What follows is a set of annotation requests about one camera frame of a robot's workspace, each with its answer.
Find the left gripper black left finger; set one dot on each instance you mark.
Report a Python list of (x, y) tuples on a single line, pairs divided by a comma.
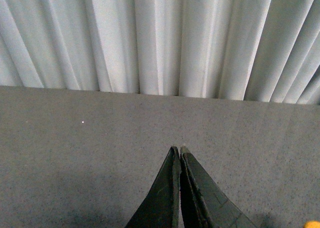
[(160, 208)]

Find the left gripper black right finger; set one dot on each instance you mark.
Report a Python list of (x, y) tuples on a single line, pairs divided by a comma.
[(203, 203)]

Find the yellow push button switch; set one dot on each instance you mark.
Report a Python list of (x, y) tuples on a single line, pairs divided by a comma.
[(312, 224)]

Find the white pleated curtain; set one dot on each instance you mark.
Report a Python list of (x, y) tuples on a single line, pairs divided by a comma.
[(254, 50)]

